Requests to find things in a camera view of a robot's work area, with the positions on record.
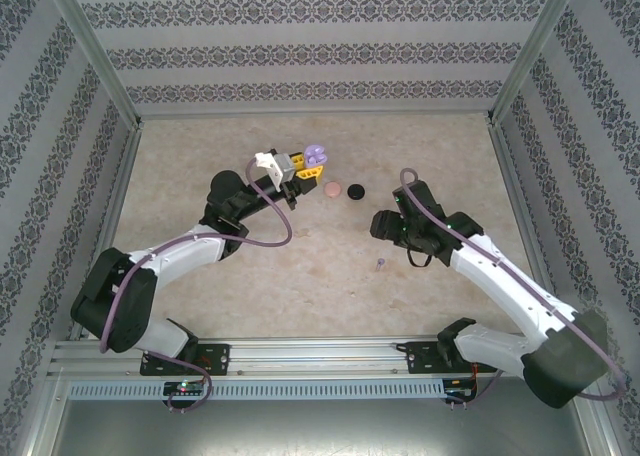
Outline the purple earbud charging case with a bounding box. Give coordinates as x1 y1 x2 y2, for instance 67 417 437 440
303 143 330 168

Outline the aluminium table back rail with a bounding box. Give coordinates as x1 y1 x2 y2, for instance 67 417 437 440
134 106 496 122

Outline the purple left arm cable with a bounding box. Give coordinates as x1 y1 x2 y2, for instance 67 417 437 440
98 158 294 415

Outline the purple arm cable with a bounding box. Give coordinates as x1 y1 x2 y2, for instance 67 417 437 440
399 167 626 411
98 158 294 415

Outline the aluminium table side rail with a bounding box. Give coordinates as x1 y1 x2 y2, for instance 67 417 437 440
484 115 569 336
69 123 144 340

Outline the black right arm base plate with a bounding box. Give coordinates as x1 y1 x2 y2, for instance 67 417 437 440
405 340 499 376

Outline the aluminium mounting rail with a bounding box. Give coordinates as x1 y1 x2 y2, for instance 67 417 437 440
47 336 591 377

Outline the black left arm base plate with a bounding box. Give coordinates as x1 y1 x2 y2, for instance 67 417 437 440
139 343 232 377

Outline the aluminium frame post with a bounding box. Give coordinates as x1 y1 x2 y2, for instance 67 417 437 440
42 0 144 130
487 0 584 127

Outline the slotted grey cable duct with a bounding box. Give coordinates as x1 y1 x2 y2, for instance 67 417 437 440
67 379 446 401

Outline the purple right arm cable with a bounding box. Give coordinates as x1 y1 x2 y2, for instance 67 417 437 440
399 167 626 411

